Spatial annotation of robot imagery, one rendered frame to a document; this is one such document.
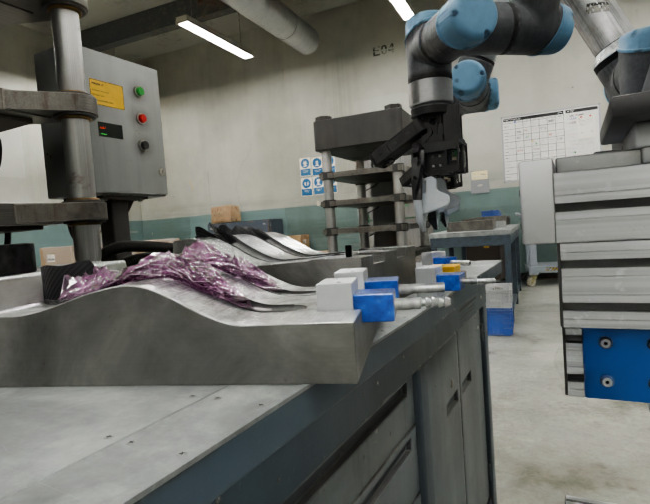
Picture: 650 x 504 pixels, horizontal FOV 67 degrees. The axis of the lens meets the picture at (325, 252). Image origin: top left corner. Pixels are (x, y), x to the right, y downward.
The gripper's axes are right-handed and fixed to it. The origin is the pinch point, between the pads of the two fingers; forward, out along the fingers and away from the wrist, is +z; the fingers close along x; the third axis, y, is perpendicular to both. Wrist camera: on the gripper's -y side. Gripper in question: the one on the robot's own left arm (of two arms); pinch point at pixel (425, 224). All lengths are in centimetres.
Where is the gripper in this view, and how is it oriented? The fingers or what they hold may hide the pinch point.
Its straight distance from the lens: 88.8
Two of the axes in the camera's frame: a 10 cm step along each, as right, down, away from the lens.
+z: 0.7, 10.0, 0.7
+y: 8.8, -0.3, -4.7
